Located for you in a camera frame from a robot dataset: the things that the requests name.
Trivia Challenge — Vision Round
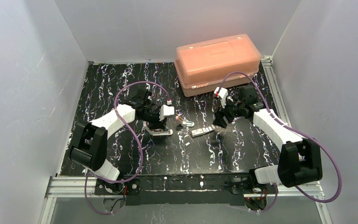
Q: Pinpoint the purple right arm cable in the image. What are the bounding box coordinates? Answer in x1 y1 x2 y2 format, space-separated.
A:
214 72 343 214

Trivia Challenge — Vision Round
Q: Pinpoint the aluminium front rail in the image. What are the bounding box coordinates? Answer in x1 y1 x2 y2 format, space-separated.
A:
40 175 332 224

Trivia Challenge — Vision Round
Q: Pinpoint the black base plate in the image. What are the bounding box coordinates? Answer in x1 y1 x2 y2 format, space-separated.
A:
95 173 276 206

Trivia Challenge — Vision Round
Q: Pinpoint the pink plastic storage box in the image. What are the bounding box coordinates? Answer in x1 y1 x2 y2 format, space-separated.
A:
174 34 262 97

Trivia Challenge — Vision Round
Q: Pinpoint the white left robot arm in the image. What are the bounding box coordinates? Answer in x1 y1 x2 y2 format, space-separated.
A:
69 90 175 183

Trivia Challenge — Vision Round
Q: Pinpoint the aluminium rail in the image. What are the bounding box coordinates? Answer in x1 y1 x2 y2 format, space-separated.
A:
40 175 332 224
261 56 291 126

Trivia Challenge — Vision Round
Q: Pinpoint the white staples box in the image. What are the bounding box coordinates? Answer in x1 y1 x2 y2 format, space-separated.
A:
191 125 215 137

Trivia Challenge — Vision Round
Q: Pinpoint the aluminium right rail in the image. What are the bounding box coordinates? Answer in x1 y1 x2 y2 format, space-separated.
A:
261 56 291 126

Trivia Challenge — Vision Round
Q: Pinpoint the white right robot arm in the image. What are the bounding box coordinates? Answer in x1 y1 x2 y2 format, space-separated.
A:
213 85 323 188

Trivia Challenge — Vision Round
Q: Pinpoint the pink white small stapler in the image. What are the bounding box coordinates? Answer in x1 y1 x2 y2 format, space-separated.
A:
175 115 195 127

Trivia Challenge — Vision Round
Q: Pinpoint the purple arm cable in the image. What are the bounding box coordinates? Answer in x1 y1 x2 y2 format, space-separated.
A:
84 81 173 216
214 72 343 214

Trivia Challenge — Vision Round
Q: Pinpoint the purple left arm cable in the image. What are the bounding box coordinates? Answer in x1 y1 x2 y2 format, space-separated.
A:
84 81 173 216

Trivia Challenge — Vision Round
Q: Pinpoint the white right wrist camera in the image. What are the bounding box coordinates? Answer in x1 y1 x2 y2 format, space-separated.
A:
213 87 228 108

